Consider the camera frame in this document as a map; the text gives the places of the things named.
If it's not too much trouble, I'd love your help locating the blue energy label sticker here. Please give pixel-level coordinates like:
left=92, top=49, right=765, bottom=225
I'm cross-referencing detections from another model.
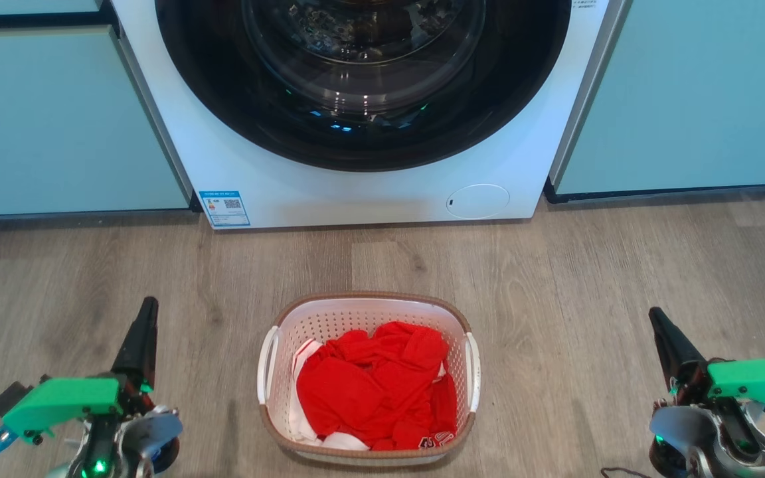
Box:
left=198, top=191, right=252, bottom=229

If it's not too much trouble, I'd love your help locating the black round washer door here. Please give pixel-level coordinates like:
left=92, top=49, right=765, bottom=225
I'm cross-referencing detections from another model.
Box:
left=155, top=0, right=572, bottom=173

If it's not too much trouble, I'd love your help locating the round white filter cover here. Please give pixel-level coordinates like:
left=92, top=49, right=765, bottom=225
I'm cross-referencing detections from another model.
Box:
left=446, top=184, right=511, bottom=220

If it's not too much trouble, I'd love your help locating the large pale teal cabinet door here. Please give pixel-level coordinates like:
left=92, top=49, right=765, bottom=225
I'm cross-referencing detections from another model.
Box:
left=0, top=27, right=192, bottom=218

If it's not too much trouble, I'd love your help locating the pale teal cabinet drawer front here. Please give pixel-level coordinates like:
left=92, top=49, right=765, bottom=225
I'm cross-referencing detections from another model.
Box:
left=0, top=0, right=102, bottom=16

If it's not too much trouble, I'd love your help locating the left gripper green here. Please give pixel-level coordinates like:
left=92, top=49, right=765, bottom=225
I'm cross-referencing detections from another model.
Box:
left=1, top=296, right=159, bottom=444

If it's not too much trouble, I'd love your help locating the white perforated laundry basket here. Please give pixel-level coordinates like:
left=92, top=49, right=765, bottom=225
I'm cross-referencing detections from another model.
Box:
left=257, top=291, right=481, bottom=466

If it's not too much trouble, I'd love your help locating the white front-load washing machine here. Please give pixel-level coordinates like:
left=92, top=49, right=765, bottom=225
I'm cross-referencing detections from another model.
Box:
left=112, top=0, right=629, bottom=230

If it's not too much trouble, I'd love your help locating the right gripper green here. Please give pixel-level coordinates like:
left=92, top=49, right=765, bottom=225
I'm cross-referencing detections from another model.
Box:
left=647, top=306, right=765, bottom=430

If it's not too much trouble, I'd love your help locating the red garment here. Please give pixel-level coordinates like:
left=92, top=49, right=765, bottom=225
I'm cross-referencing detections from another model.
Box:
left=296, top=321, right=458, bottom=452

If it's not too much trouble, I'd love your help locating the white garment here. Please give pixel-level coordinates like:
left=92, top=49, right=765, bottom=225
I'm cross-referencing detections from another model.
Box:
left=288, top=338, right=371, bottom=452

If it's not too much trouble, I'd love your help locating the wide pale teal cabinet door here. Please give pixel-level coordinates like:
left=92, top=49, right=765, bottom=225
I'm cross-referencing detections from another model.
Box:
left=554, top=0, right=765, bottom=197

